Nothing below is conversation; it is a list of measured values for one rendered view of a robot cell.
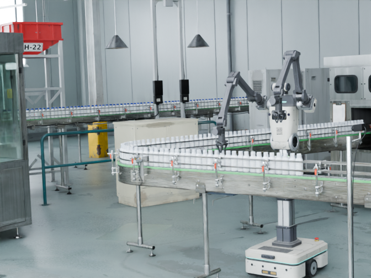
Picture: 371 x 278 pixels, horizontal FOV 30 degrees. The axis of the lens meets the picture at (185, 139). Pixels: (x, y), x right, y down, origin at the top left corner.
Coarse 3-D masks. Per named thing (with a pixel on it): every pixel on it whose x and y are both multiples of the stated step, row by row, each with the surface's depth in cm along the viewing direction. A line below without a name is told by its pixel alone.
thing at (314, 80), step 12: (312, 72) 1210; (324, 72) 1227; (312, 84) 1212; (324, 84) 1228; (324, 96) 1230; (324, 108) 1232; (312, 120) 1216; (324, 120) 1233; (312, 156) 1221; (324, 156) 1238; (312, 168) 1222; (324, 168) 1240
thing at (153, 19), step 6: (150, 0) 1176; (150, 6) 1177; (156, 48) 1183; (156, 54) 1183; (156, 60) 1183; (156, 66) 1184; (156, 72) 1185; (156, 78) 1185; (156, 108) 1188; (156, 114) 1189
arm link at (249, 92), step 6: (234, 72) 586; (228, 78) 582; (234, 78) 579; (240, 78) 588; (240, 84) 593; (246, 84) 597; (246, 90) 599; (252, 90) 605; (246, 96) 610; (252, 96) 605; (258, 96) 608
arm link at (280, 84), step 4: (284, 52) 573; (296, 52) 568; (284, 56) 570; (288, 56) 567; (292, 56) 566; (296, 56) 568; (284, 60) 567; (288, 60) 564; (292, 60) 567; (284, 64) 564; (288, 64) 563; (284, 68) 561; (288, 68) 563; (280, 72) 561; (284, 72) 559; (288, 72) 563; (280, 76) 558; (284, 76) 558; (280, 80) 556; (284, 80) 558; (276, 84) 555; (280, 84) 553; (284, 84) 557; (276, 88) 553; (280, 88) 551; (276, 92) 552; (280, 92) 551
